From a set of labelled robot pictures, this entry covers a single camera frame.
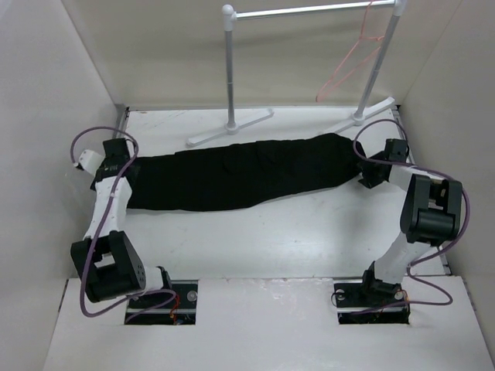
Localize white clothes rack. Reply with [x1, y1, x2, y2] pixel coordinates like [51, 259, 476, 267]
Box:
[186, 1, 407, 148]

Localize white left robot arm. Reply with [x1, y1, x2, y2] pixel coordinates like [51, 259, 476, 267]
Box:
[70, 138, 174, 308]

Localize pink wire hanger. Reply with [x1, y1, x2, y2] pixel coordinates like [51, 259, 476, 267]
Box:
[315, 1, 384, 103]

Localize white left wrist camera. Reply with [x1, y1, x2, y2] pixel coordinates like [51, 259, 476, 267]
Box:
[74, 149, 104, 176]

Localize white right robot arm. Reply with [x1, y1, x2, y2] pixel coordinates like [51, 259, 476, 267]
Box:
[358, 139, 463, 306]

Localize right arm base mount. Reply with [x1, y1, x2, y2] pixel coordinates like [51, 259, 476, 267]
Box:
[331, 279, 411, 325]

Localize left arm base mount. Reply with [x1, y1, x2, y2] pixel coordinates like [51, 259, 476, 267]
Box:
[124, 281, 199, 325]

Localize black trousers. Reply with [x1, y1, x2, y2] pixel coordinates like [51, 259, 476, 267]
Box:
[128, 134, 365, 212]

